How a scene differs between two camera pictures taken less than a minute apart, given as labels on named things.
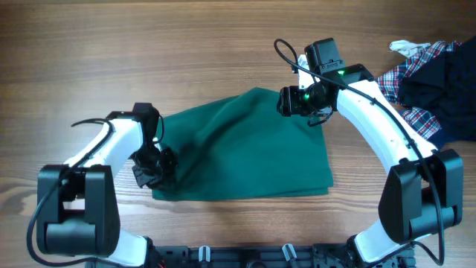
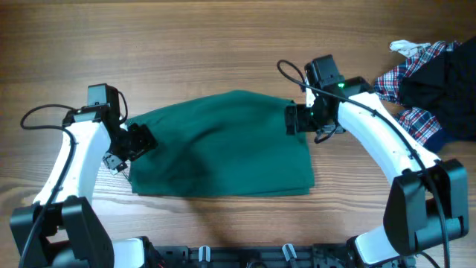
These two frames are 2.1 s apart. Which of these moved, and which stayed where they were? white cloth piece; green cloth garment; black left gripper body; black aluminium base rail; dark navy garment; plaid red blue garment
Moved: green cloth garment; black left gripper body
Stayed: plaid red blue garment; black aluminium base rail; dark navy garment; white cloth piece
